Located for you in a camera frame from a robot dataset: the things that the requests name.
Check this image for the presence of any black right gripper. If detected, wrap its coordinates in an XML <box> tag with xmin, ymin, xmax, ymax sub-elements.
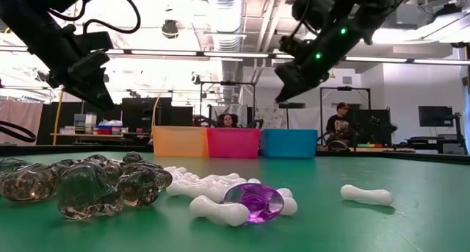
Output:
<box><xmin>274</xmin><ymin>18</ymin><xmax>364</xmax><ymax>104</ymax></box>

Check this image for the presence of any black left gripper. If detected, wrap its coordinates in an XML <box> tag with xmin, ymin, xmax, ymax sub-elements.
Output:
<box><xmin>46</xmin><ymin>51</ymin><xmax>115</xmax><ymax>111</ymax></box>

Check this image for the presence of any blue plastic bin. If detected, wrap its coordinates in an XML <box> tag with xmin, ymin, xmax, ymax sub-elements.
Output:
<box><xmin>260</xmin><ymin>129</ymin><xmax>319</xmax><ymax>159</ymax></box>

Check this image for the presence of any pink plastic bin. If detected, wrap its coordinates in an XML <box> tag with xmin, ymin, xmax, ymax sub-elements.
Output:
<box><xmin>206</xmin><ymin>127</ymin><xmax>261</xmax><ymax>159</ymax></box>

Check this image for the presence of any orange plastic bin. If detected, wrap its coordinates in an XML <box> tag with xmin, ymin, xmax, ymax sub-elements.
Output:
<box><xmin>152</xmin><ymin>126</ymin><xmax>209</xmax><ymax>158</ymax></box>

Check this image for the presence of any clear plastic storage box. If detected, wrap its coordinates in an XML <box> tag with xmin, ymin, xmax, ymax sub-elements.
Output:
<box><xmin>73</xmin><ymin>112</ymin><xmax>98</xmax><ymax>134</ymax></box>

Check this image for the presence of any blue and red box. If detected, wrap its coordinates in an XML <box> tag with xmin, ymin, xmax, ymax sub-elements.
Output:
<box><xmin>95</xmin><ymin>119</ymin><xmax>124</xmax><ymax>136</ymax></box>

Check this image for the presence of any wooden shelf board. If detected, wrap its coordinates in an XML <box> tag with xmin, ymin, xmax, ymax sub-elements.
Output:
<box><xmin>50</xmin><ymin>132</ymin><xmax>152</xmax><ymax>139</ymax></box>

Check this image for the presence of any person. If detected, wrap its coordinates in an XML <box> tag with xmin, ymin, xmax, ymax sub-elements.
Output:
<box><xmin>219</xmin><ymin>113</ymin><xmax>239</xmax><ymax>129</ymax></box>
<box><xmin>325</xmin><ymin>101</ymin><xmax>359</xmax><ymax>150</ymax></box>

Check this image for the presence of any pink curtain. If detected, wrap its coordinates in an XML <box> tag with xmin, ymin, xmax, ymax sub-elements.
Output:
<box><xmin>0</xmin><ymin>99</ymin><xmax>44</xmax><ymax>147</ymax></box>

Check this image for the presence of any round black ceiling device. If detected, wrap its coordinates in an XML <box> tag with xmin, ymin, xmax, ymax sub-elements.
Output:
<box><xmin>161</xmin><ymin>19</ymin><xmax>180</xmax><ymax>40</ymax></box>

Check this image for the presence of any black computer monitor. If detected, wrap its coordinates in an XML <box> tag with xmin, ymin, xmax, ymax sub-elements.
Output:
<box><xmin>418</xmin><ymin>105</ymin><xmax>455</xmax><ymax>128</ymax></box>

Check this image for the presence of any black office desk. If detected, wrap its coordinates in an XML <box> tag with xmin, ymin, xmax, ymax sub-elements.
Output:
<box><xmin>391</xmin><ymin>133</ymin><xmax>467</xmax><ymax>156</ymax></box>

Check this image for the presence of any black monitor stand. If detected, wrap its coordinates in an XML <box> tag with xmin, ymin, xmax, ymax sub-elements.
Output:
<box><xmin>453</xmin><ymin>112</ymin><xmax>466</xmax><ymax>147</ymax></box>

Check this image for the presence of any green table mat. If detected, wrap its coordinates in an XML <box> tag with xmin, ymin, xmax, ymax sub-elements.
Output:
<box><xmin>0</xmin><ymin>151</ymin><xmax>470</xmax><ymax>252</ymax></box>

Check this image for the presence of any yellow extension cable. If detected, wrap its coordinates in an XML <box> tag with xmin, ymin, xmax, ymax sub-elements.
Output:
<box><xmin>53</xmin><ymin>90</ymin><xmax>65</xmax><ymax>146</ymax></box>

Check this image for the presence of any black metal rig frame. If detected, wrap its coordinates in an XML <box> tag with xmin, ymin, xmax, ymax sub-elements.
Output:
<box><xmin>200</xmin><ymin>81</ymin><xmax>257</xmax><ymax>125</ymax></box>
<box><xmin>319</xmin><ymin>85</ymin><xmax>372</xmax><ymax>125</ymax></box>

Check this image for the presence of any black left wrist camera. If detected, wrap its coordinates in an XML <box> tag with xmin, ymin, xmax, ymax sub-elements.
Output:
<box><xmin>71</xmin><ymin>31</ymin><xmax>115</xmax><ymax>62</ymax></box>

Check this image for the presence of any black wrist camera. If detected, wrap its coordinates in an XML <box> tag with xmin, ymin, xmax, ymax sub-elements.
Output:
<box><xmin>292</xmin><ymin>0</ymin><xmax>333</xmax><ymax>31</ymax></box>
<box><xmin>71</xmin><ymin>31</ymin><xmax>115</xmax><ymax>62</ymax></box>

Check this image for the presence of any black partition wall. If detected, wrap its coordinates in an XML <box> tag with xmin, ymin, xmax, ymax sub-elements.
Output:
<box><xmin>36</xmin><ymin>96</ymin><xmax>195</xmax><ymax>147</ymax></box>

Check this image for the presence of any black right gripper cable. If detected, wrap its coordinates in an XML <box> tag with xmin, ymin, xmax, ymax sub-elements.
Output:
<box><xmin>289</xmin><ymin>0</ymin><xmax>317</xmax><ymax>40</ymax></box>

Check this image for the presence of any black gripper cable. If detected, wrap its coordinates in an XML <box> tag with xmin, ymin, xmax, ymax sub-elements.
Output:
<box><xmin>47</xmin><ymin>0</ymin><xmax>142</xmax><ymax>35</ymax></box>
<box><xmin>289</xmin><ymin>0</ymin><xmax>317</xmax><ymax>40</ymax></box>

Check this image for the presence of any grey cloth on frame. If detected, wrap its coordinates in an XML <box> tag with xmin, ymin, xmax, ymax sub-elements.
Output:
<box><xmin>211</xmin><ymin>104</ymin><xmax>247</xmax><ymax>126</ymax></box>

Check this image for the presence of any black table frame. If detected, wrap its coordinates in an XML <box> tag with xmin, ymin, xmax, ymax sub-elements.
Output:
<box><xmin>0</xmin><ymin>144</ymin><xmax>470</xmax><ymax>166</ymax></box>

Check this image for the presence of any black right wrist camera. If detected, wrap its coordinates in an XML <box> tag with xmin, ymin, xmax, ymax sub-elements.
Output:
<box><xmin>292</xmin><ymin>0</ymin><xmax>333</xmax><ymax>31</ymax></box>

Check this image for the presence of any black cable loop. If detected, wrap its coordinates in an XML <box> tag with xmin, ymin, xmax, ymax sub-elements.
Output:
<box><xmin>0</xmin><ymin>120</ymin><xmax>37</xmax><ymax>143</ymax></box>

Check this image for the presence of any long ceiling light rail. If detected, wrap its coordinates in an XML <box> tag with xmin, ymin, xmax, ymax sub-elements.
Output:
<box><xmin>0</xmin><ymin>46</ymin><xmax>470</xmax><ymax>66</ymax></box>

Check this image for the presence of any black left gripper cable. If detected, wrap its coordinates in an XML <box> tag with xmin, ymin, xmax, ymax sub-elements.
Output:
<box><xmin>47</xmin><ymin>0</ymin><xmax>142</xmax><ymax>35</ymax></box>

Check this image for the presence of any silver ceiling air duct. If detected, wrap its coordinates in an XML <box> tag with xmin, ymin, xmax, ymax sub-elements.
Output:
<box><xmin>203</xmin><ymin>0</ymin><xmax>246</xmax><ymax>103</ymax></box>

